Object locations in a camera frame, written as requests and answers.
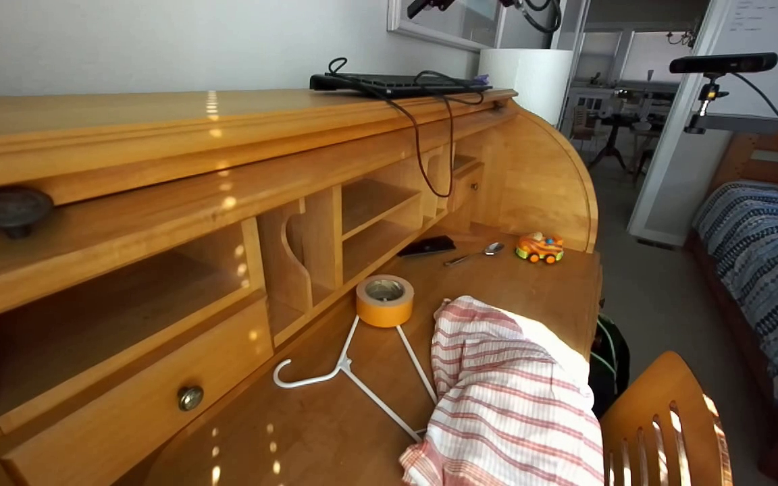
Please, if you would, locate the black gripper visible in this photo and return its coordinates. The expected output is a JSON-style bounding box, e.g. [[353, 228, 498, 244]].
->
[[403, 0, 457, 21]]

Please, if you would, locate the thin black cable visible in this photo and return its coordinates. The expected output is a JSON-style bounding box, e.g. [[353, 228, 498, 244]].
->
[[322, 55, 494, 202]]

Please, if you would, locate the black computer keyboard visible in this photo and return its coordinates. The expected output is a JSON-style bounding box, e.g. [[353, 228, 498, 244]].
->
[[307, 68, 492, 103]]

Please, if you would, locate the black stand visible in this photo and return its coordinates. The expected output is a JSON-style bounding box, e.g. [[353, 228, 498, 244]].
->
[[584, 110, 641, 172]]

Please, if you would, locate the grey metal shelf unit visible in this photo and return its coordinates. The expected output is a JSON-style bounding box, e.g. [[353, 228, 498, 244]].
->
[[560, 24, 692, 176]]

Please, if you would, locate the yellow orange toy car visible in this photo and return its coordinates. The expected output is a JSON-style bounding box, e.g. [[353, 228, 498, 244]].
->
[[514, 229, 569, 268]]

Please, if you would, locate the orange tape roll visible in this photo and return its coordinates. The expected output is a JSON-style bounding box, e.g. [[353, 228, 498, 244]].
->
[[353, 274, 416, 332]]

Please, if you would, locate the white board panel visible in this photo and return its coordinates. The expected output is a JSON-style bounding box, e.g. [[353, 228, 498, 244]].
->
[[628, 0, 778, 252]]

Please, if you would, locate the wooden roll-top desk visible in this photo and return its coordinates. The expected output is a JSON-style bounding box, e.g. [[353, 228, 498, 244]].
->
[[0, 87, 605, 486]]

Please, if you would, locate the black backpack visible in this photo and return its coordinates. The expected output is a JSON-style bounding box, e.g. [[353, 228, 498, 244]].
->
[[588, 314, 634, 422]]

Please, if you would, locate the red striped white cloth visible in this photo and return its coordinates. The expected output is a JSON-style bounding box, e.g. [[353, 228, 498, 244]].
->
[[397, 295, 607, 486]]

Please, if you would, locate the blue striped blanket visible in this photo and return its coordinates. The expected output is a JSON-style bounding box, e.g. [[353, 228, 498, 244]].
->
[[688, 178, 778, 413]]

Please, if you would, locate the small metal drawer knob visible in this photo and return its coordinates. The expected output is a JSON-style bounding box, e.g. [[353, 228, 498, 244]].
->
[[175, 384, 207, 415]]

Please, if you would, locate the dark round desk knob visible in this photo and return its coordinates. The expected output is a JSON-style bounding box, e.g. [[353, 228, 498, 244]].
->
[[0, 184, 58, 244]]

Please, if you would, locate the wooden chair back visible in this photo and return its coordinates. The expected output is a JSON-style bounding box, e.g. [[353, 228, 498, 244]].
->
[[601, 349, 738, 486]]

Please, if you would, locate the white framed wall panel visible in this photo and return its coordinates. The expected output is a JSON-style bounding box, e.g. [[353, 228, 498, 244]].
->
[[384, 0, 511, 55]]

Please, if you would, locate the black camera on tripod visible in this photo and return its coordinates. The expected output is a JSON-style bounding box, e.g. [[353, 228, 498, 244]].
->
[[667, 49, 778, 137]]

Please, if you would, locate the white wire clothes hanger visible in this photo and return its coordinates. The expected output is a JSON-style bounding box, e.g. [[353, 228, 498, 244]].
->
[[271, 310, 440, 444]]

